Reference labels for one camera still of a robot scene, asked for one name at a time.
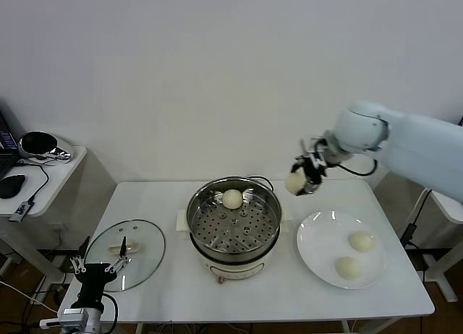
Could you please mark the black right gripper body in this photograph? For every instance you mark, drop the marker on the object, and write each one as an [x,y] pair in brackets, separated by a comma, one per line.
[314,171]

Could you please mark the perforated steel steamer basket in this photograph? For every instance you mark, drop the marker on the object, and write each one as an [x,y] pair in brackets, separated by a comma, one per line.
[202,218]

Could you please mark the black computer mouse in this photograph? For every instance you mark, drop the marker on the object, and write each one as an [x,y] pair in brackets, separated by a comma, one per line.
[12,186]

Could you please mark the white side desk with label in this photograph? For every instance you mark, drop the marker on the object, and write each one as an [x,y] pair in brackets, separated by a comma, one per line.
[448,209]

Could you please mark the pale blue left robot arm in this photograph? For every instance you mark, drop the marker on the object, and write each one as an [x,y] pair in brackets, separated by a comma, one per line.
[94,323]

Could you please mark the white work table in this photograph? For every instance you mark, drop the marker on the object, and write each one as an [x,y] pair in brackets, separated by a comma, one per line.
[162,204]

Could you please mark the white wall socket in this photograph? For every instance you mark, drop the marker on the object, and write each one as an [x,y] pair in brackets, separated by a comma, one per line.
[59,230]

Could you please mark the white steamed baozi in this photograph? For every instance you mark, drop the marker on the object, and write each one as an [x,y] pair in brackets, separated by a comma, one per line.
[348,268]
[232,198]
[296,182]
[361,241]

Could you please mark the large white plate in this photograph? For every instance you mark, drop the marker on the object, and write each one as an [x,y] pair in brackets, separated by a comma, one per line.
[318,247]

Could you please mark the cream electric cooker base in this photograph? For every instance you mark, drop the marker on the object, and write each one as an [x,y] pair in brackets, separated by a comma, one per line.
[235,269]

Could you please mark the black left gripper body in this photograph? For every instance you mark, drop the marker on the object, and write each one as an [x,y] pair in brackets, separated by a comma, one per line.
[92,281]

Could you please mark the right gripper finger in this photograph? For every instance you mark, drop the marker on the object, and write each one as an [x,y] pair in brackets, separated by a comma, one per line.
[310,189]
[300,163]

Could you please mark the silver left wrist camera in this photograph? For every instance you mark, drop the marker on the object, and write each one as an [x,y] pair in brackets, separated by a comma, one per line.
[74,316]

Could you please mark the black laptop beside mouse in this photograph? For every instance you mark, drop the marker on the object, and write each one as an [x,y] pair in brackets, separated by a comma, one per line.
[7,139]

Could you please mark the chrome rounded headset device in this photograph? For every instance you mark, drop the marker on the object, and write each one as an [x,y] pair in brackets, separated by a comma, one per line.
[54,153]

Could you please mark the small grey usb hub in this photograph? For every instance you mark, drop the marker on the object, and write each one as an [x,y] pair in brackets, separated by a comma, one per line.
[21,209]

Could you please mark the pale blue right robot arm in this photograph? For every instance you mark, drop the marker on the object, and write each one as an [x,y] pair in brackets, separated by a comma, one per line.
[416,142]

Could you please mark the white side desk with mouse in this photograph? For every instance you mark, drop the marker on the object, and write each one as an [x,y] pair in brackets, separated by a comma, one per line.
[61,178]

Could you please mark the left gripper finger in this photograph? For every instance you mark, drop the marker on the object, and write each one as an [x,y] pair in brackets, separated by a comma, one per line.
[85,245]
[123,245]

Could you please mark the round glass pot lid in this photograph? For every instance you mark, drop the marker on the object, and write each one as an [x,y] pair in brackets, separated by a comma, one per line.
[144,233]

